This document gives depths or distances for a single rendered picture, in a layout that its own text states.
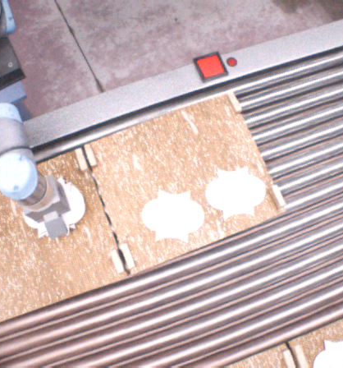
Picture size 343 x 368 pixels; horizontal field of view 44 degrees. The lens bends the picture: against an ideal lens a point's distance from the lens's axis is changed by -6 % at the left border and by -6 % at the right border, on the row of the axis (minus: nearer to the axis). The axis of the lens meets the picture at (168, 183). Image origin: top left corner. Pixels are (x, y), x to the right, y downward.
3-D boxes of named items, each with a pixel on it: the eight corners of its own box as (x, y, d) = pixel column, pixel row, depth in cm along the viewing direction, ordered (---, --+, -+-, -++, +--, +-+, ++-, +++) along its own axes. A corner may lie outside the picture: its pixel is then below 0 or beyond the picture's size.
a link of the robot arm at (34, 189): (22, 140, 77) (36, 183, 75) (39, 159, 87) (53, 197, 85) (-17, 158, 76) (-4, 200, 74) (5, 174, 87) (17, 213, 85)
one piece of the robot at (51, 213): (23, 236, 85) (46, 246, 101) (63, 220, 86) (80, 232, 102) (6, 181, 88) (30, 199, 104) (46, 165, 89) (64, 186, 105)
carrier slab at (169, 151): (84, 147, 116) (83, 144, 114) (229, 94, 119) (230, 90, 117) (131, 274, 107) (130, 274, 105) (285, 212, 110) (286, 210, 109)
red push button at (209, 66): (196, 62, 122) (196, 60, 121) (216, 57, 122) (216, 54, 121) (204, 80, 121) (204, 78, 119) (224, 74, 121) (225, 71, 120)
